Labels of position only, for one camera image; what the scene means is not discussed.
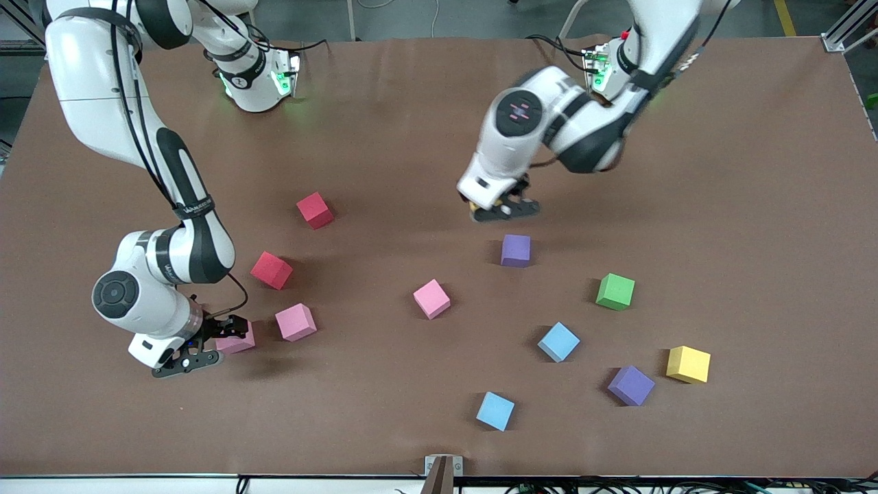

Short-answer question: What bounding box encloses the pink foam block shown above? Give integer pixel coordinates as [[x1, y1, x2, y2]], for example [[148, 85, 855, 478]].
[[274, 303, 318, 342], [217, 321, 257, 355], [412, 279, 452, 320]]

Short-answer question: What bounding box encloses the purple foam block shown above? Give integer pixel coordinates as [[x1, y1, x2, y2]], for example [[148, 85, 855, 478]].
[[500, 234, 532, 268], [606, 365, 656, 408]]

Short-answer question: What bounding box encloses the red foam block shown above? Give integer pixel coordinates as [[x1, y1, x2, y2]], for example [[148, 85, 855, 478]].
[[296, 191, 335, 231], [250, 251, 294, 290]]

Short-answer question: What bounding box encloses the green foam block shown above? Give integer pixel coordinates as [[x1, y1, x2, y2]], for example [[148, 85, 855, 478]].
[[595, 272, 636, 311]]

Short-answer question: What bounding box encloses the brown table cover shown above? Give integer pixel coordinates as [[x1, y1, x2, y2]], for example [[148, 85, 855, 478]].
[[0, 34, 878, 479]]

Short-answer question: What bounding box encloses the blue foam block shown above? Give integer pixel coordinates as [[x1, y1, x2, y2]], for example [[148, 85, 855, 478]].
[[475, 391, 516, 432], [536, 321, 581, 364]]

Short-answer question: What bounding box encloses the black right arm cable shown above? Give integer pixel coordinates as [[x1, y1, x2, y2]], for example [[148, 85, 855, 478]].
[[110, 3, 250, 320]]

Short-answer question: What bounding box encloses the black arm base cable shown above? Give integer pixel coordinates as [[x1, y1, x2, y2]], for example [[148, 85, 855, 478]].
[[525, 33, 592, 73]]

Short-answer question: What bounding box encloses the thin white cable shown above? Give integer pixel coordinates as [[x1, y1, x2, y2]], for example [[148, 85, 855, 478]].
[[357, 0, 443, 38]]

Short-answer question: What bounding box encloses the metal table bracket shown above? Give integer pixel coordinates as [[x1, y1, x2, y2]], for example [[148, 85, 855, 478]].
[[424, 454, 464, 494]]

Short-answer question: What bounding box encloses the aluminium frame profile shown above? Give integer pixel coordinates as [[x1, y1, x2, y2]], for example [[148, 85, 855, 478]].
[[822, 0, 878, 54], [0, 0, 49, 57]]

